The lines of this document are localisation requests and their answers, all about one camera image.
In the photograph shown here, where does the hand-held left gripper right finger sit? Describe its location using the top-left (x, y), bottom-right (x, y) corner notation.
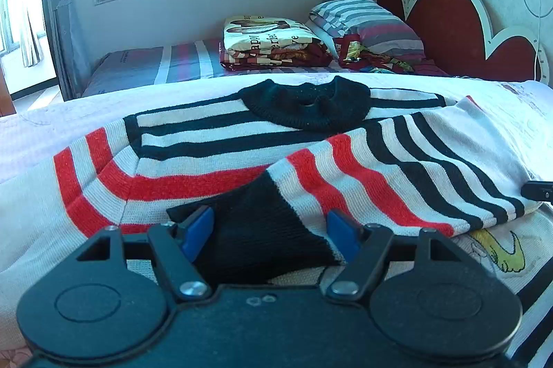
top-left (326, 210), bottom-right (466, 303)

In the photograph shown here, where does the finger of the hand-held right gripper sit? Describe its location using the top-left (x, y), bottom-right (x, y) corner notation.
top-left (521, 180), bottom-right (553, 203)

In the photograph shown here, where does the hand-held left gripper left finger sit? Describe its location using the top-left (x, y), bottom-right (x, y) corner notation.
top-left (77, 206), bottom-right (214, 303)

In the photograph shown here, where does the striped knit sweater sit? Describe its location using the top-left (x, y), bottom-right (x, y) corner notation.
top-left (53, 75), bottom-right (546, 286)

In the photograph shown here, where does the cartoon print white cloth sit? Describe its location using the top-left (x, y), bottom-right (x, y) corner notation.
top-left (451, 204), bottom-right (553, 368)

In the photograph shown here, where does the bed with striped sheet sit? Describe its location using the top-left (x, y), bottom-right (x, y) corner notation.
top-left (81, 37), bottom-right (451, 97)

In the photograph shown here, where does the colourful printed cloth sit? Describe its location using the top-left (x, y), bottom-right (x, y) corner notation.
top-left (335, 34), bottom-right (416, 75)

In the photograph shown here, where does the white floral blanket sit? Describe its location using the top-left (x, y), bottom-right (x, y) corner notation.
top-left (0, 73), bottom-right (553, 368)

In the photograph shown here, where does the red heart-shaped headboard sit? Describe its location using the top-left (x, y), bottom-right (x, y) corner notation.
top-left (374, 0), bottom-right (550, 84)

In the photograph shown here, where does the folded printed blanket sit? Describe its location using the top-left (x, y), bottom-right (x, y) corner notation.
top-left (220, 16), bottom-right (334, 71)

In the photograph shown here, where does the striped pillow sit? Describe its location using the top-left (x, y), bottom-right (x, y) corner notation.
top-left (308, 0), bottom-right (427, 65)

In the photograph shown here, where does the brown wooden furniture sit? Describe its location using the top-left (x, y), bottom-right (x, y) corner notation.
top-left (0, 64), bottom-right (16, 119)

